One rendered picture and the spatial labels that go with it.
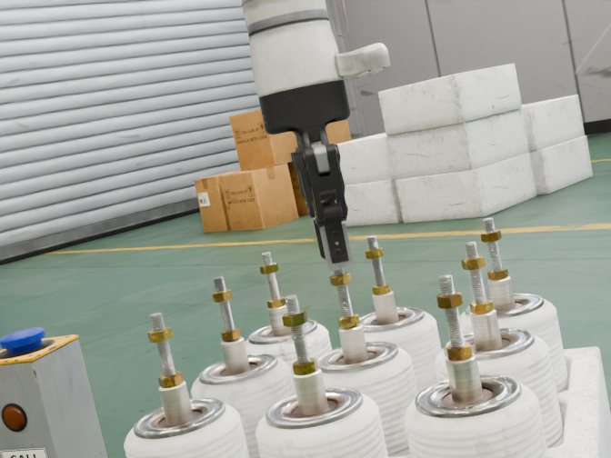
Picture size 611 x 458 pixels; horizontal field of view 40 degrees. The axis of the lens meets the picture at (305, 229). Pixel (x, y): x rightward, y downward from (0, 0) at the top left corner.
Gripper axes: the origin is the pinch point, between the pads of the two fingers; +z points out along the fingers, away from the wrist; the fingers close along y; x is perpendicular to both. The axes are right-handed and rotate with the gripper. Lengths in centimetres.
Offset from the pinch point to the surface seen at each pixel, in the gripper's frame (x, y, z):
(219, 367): -12.6, -6.3, 9.9
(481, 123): 82, -240, 1
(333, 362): -2.1, 0.1, 10.0
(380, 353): 2.1, 0.9, 10.0
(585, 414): 17.3, 6.4, 17.3
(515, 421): 8.1, 19.8, 11.0
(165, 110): -62, -560, -44
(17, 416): -30.5, -1.0, 9.0
